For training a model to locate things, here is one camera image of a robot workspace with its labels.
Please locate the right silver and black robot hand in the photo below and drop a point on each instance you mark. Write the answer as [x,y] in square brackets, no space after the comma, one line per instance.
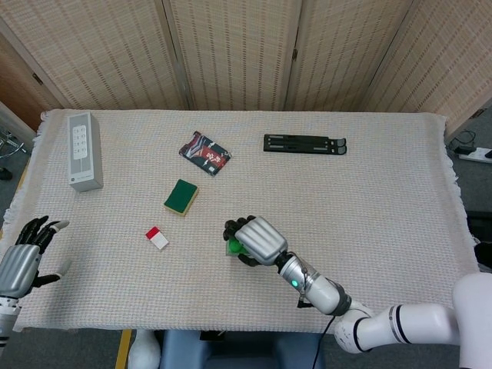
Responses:
[261,240]

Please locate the left silver and black robot hand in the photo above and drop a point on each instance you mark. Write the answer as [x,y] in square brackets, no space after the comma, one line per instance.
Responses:
[17,267]

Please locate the green toy brick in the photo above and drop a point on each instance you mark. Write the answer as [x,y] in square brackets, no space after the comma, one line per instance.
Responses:
[233,246]

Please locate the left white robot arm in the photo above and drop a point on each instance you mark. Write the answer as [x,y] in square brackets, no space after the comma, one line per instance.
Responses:
[7,315]

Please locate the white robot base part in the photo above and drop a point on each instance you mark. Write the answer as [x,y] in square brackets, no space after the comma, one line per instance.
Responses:
[144,351]

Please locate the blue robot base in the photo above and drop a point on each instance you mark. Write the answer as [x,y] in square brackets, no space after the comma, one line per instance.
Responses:
[238,351]

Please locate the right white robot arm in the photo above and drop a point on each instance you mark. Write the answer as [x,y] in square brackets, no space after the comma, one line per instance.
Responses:
[384,323]

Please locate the beige woven tablecloth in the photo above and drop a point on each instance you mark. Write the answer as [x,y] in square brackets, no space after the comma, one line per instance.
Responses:
[307,203]

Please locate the green and yellow sponge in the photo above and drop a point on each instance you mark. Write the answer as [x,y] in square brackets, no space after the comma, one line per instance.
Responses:
[180,196]

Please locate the dark printed card pack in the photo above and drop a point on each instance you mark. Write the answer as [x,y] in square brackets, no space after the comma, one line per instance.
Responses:
[205,153]

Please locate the small red and white box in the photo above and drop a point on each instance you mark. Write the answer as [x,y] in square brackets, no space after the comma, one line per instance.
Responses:
[158,238]

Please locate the black folding stand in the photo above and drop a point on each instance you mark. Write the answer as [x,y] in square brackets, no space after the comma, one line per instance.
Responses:
[300,144]

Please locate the chrome chair base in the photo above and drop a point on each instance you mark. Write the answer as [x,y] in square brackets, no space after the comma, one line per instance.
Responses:
[9,148]

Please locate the grey box with keypad print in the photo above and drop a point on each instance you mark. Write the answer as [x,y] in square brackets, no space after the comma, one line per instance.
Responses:
[82,153]

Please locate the woven folding screen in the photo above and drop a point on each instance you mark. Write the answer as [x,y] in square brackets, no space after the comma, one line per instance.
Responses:
[238,50]

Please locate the white power strip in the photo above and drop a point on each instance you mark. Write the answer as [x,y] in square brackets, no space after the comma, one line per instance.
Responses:
[476,154]

